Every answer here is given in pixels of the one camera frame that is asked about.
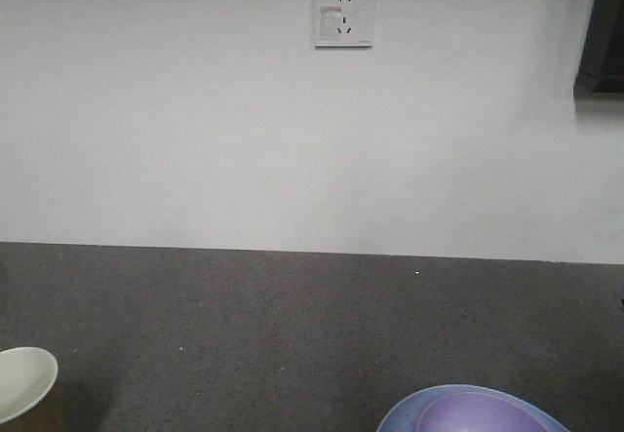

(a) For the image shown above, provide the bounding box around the black range hood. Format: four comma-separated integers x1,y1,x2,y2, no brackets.
575,0,623,94

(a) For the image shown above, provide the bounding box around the brown paper cup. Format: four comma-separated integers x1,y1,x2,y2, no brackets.
1,346,67,431

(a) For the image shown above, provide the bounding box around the purple plastic bowl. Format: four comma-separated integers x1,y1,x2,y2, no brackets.
415,392,547,432

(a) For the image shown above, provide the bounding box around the white right wall socket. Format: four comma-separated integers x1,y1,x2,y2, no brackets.
313,0,376,49

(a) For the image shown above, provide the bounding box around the light blue plastic plate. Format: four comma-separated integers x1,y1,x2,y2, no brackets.
377,384,568,432

